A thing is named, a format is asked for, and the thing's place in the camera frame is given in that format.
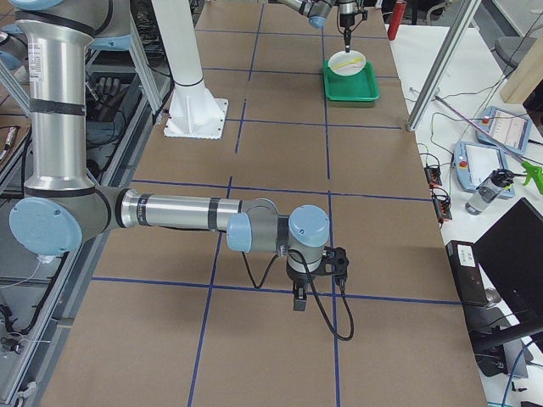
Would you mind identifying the yellow plastic spoon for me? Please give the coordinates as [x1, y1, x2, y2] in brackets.
[331, 58, 366, 70]

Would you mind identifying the white round plate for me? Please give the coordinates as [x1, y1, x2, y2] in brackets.
[327, 50, 367, 76]

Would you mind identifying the green plastic tray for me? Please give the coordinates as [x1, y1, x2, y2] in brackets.
[322, 60, 380, 103]

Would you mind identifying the red fire extinguisher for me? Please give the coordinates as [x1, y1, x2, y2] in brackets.
[387, 0, 406, 41]

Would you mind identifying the teach pendant near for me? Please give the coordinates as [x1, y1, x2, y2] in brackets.
[453, 141, 508, 192]

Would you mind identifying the teach pendant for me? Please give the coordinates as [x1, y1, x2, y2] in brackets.
[453, 141, 508, 192]
[476, 106, 533, 154]

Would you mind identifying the teach pendant far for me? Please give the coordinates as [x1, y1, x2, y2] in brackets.
[476, 106, 533, 154]

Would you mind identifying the black monitor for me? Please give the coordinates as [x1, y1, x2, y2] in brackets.
[472, 198, 542, 353]

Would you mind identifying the clear water bottle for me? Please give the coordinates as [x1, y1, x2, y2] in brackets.
[464, 169, 515, 215]

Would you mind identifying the green reacher grabber tool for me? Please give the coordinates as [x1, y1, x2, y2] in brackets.
[434, 95, 542, 193]

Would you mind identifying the black camera cable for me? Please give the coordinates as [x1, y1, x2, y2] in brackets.
[241, 249, 355, 342]

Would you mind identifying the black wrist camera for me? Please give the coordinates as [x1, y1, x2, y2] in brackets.
[316, 247, 349, 285]

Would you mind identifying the aluminium frame post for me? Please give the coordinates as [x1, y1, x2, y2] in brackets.
[406, 0, 482, 131]

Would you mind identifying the white camera stand column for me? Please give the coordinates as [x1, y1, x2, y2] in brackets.
[152, 0, 228, 140]

